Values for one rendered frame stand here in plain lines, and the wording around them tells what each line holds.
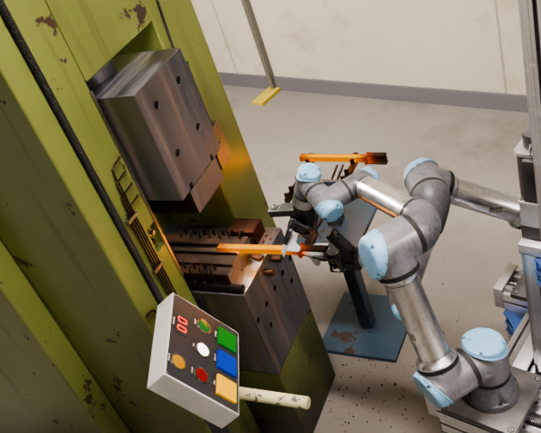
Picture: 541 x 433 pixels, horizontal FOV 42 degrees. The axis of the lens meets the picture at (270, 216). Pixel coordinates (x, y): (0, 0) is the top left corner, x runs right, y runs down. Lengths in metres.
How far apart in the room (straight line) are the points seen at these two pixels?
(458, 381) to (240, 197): 1.33
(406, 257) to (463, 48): 3.17
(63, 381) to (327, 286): 1.60
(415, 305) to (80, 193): 1.02
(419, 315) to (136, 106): 1.02
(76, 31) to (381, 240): 1.08
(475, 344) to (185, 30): 1.48
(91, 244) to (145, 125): 0.40
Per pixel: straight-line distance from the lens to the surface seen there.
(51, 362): 2.80
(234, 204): 2.89
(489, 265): 3.78
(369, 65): 5.30
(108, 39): 2.32
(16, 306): 2.63
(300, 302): 3.01
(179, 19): 2.65
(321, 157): 3.09
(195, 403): 2.12
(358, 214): 3.15
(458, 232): 4.00
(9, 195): 2.34
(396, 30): 5.03
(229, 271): 2.60
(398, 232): 1.80
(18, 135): 2.12
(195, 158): 2.40
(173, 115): 2.31
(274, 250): 2.56
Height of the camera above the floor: 2.57
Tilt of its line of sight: 35 degrees down
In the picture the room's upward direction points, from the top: 21 degrees counter-clockwise
